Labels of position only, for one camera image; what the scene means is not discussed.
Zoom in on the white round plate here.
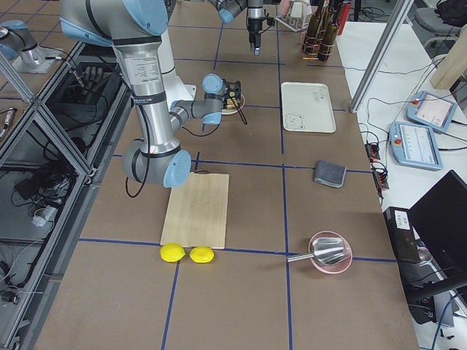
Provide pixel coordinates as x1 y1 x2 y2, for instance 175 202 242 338
221 94 245 115

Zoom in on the yellow lemon left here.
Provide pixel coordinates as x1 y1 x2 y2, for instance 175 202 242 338
159 243 186 263

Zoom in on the yellow lemon right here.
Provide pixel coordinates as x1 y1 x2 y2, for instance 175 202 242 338
190 246 215 263

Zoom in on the blue teach pendant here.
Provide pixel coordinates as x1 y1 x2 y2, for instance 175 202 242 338
389 122 443 171
406 90 458 133

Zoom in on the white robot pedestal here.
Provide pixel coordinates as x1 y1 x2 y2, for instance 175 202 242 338
158 30 196 107

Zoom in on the pink bowl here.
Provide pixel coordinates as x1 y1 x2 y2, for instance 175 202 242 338
308 231 353 274

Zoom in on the black laptop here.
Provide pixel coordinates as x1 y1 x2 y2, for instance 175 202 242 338
406 170 466 303

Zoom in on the black box device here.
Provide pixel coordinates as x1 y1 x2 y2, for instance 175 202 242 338
384 206 431 264

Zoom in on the grey folded cloth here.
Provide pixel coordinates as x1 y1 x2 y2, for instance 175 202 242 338
314 160 347 188

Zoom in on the pink cup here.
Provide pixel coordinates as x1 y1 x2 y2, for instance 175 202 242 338
278 0 292 16

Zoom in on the red cylinder flask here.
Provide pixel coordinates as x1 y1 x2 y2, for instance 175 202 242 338
337 1 352 36

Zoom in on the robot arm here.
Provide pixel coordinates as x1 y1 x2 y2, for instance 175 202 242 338
208 0 267 55
61 1 227 187

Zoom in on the copper wire bottle rack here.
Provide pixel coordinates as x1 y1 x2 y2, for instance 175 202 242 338
301 30 325 60

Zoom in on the blue teach pendant far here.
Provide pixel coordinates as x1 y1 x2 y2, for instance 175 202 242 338
406 90 458 133

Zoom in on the green wine bottle back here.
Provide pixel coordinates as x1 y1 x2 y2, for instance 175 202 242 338
326 0 344 37

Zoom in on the blue teach pendant near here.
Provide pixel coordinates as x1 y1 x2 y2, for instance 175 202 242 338
389 122 443 171

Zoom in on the white wire cup rack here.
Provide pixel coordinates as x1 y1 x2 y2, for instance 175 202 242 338
276 0 312 32

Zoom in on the wooden cutting board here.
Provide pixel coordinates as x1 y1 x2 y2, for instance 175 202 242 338
161 173 229 249

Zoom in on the yellow lemon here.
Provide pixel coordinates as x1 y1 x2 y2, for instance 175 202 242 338
159 243 186 263
190 246 215 263

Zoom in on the green wine bottle front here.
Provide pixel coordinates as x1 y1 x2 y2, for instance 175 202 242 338
317 25 337 61

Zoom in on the green wine bottle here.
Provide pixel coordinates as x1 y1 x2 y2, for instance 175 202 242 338
317 25 337 61
326 0 344 37
302 0 327 56

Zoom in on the aluminium frame post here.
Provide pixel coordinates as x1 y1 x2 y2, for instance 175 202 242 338
350 0 414 113

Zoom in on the green wine bottle middle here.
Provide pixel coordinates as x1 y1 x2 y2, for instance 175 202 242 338
302 0 327 56

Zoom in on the metal scoop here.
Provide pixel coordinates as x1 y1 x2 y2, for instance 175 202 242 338
287 238 344 265

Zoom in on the cream bear tray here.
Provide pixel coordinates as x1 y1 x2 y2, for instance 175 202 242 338
281 82 336 133

